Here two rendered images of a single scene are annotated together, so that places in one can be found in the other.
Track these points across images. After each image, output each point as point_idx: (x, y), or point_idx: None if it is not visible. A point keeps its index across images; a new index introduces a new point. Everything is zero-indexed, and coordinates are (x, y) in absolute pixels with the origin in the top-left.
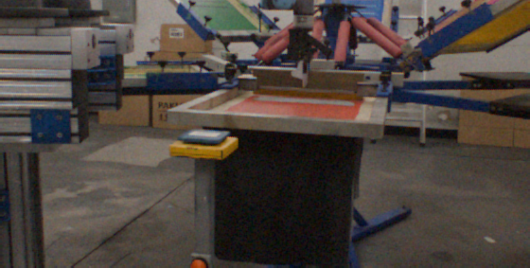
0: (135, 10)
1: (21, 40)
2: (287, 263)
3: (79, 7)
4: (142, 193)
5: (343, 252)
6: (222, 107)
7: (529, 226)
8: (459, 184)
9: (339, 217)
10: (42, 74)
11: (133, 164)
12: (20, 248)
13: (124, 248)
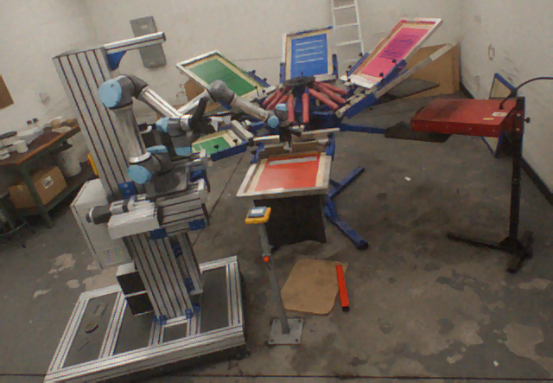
0: (164, 54)
1: (179, 198)
2: (300, 241)
3: None
4: (211, 188)
5: (322, 233)
6: (256, 178)
7: (430, 163)
8: (393, 138)
9: (318, 220)
10: (190, 208)
11: None
12: (189, 262)
13: (214, 228)
